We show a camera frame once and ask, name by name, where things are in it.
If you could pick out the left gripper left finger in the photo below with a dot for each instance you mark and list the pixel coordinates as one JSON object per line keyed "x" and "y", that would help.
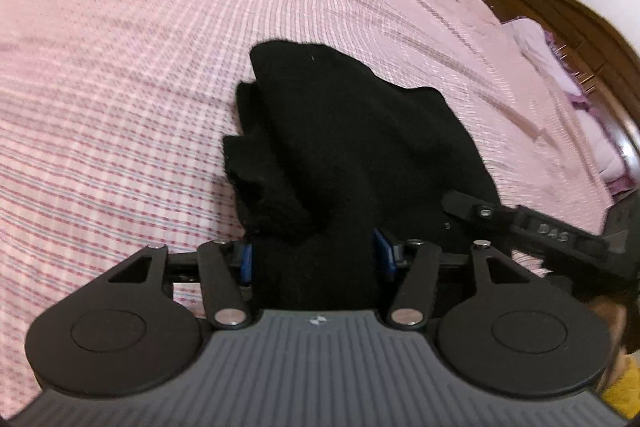
{"x": 243, "y": 256}

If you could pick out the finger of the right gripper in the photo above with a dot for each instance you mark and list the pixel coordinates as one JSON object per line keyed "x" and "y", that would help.
{"x": 469, "y": 213}

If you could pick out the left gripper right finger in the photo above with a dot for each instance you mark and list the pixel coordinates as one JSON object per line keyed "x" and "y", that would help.
{"x": 390, "y": 247}

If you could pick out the black garment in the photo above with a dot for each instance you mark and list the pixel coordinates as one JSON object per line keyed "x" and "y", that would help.
{"x": 329, "y": 154}

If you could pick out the person's hand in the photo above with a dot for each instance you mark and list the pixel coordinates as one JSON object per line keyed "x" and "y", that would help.
{"x": 621, "y": 316}

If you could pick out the light purple pillows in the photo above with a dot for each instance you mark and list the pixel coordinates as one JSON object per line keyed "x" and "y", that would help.
{"x": 539, "y": 47}

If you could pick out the wooden headboard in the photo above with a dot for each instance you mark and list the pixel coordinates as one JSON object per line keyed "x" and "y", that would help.
{"x": 607, "y": 67}

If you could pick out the pink checkered bed cover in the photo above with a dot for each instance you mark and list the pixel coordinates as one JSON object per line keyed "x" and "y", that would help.
{"x": 113, "y": 111}

